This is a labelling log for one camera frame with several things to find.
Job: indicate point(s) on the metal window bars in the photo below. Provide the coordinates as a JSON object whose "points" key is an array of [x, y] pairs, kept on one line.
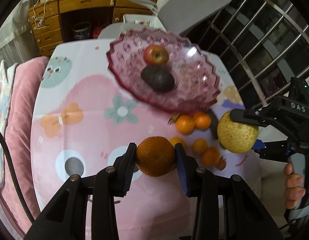
{"points": [[263, 44]]}

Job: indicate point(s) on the white storage box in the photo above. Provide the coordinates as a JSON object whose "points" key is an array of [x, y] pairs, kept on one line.
{"points": [[139, 20]]}

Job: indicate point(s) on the pastel patterned blanket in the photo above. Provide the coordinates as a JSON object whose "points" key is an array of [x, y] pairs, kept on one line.
{"points": [[6, 86]]}

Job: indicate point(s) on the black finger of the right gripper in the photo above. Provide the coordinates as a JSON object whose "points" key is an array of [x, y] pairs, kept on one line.
{"points": [[238, 116]]}

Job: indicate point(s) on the small yellow orange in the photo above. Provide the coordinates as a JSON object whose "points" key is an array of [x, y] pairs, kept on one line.
{"points": [[178, 140]]}

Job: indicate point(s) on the dark avocado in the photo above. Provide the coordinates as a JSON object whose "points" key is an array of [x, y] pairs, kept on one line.
{"points": [[158, 78]]}

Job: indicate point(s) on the pink glass fruit bowl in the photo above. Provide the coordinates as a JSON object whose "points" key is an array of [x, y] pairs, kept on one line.
{"points": [[196, 81]]}

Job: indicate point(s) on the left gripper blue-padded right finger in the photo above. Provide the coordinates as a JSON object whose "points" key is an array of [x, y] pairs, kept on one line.
{"points": [[187, 171]]}

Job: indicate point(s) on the small yellow kumquat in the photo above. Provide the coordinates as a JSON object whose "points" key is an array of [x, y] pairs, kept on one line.
{"points": [[199, 146]]}

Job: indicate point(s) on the cartoon printed table cloth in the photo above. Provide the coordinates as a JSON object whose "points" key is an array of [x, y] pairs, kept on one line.
{"points": [[87, 120]]}

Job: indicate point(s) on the wooden desk with drawers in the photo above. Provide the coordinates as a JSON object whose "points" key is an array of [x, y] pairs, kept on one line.
{"points": [[52, 21]]}

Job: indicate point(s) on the grey office chair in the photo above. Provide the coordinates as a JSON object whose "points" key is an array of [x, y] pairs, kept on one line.
{"points": [[176, 16]]}

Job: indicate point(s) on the right hand on handle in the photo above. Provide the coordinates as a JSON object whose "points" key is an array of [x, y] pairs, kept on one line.
{"points": [[293, 190]]}

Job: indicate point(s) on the large orange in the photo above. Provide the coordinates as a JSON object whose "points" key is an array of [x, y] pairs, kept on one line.
{"points": [[211, 157]]}

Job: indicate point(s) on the dark waste bin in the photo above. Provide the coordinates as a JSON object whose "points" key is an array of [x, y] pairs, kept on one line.
{"points": [[82, 30]]}

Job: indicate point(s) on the lone small orange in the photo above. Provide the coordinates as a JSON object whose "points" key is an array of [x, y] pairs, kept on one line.
{"points": [[155, 157]]}

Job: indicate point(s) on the red yellow apple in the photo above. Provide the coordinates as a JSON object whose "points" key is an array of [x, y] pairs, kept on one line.
{"points": [[155, 54]]}

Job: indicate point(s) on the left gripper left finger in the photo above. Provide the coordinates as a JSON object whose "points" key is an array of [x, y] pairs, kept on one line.
{"points": [[124, 169]]}

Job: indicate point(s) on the orange mandarin upper left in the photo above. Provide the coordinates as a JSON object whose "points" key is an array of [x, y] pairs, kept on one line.
{"points": [[185, 124]]}

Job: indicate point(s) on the pink bed sheet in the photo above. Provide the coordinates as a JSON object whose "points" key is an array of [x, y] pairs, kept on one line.
{"points": [[13, 219]]}

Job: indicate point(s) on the orange mandarin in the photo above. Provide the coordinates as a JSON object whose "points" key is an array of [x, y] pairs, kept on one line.
{"points": [[185, 124], [202, 121]]}

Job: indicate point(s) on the orange mandarin upper right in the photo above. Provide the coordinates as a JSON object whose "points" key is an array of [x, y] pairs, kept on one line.
{"points": [[202, 121]]}

